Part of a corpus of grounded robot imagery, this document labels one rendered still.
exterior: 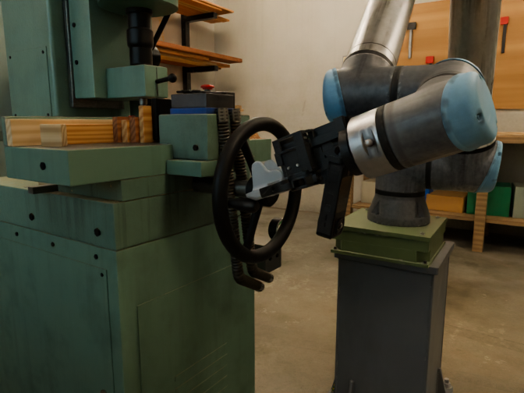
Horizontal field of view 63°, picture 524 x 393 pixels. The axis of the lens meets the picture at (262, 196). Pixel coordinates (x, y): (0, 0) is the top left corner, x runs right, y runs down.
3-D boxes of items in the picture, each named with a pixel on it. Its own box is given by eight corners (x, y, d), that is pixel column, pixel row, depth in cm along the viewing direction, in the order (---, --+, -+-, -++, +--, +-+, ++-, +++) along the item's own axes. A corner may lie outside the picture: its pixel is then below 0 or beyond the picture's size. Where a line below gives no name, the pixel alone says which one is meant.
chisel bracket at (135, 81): (146, 103, 95) (143, 63, 94) (106, 104, 103) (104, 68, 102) (170, 104, 101) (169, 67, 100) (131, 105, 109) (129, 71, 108)
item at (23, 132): (12, 146, 79) (9, 118, 78) (7, 146, 80) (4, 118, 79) (222, 137, 127) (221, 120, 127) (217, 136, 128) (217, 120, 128)
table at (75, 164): (104, 192, 64) (101, 152, 63) (5, 178, 81) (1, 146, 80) (302, 161, 114) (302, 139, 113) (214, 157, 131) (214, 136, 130)
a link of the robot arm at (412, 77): (408, 57, 69) (393, 75, 59) (490, 52, 64) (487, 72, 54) (408, 114, 73) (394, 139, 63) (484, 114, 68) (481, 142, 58)
